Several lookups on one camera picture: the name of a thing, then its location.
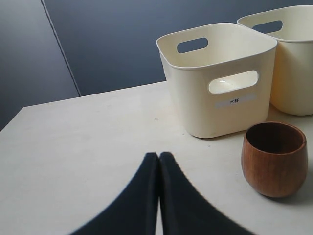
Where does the brown wooden cup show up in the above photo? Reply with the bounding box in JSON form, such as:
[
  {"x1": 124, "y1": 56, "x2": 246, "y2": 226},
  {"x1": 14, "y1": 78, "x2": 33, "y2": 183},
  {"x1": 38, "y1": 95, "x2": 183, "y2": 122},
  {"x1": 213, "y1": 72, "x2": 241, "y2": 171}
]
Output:
[{"x1": 241, "y1": 121, "x2": 308, "y2": 198}]

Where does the left cream plastic bin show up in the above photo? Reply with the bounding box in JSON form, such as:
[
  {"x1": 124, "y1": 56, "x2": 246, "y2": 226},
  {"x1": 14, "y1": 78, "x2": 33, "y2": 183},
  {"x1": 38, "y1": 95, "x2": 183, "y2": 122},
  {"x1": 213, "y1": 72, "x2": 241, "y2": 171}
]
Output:
[{"x1": 156, "y1": 23, "x2": 277, "y2": 139}]

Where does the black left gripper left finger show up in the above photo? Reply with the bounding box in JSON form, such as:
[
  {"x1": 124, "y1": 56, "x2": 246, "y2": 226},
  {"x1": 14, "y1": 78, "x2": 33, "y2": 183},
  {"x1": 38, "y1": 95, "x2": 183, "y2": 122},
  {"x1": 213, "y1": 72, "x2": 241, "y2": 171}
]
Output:
[{"x1": 72, "y1": 152, "x2": 159, "y2": 235}]

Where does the middle cream plastic bin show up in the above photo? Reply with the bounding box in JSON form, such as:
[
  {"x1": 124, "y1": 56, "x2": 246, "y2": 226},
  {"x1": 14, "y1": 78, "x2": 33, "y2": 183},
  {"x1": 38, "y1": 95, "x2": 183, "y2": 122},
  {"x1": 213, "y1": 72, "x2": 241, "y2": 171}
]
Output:
[{"x1": 237, "y1": 5, "x2": 313, "y2": 116}]

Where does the cream plastic bin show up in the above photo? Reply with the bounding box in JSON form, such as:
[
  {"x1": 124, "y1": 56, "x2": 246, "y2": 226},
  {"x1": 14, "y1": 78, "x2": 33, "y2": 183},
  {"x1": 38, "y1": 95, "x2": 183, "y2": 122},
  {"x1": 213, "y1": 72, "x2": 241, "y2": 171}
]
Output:
[
  {"x1": 237, "y1": 5, "x2": 313, "y2": 116},
  {"x1": 156, "y1": 23, "x2": 277, "y2": 139}
]

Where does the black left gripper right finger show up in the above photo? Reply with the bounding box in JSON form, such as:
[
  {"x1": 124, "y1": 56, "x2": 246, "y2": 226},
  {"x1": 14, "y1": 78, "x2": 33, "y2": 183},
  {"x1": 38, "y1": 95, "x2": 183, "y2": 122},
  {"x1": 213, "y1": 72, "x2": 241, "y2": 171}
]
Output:
[{"x1": 159, "y1": 152, "x2": 249, "y2": 235}]

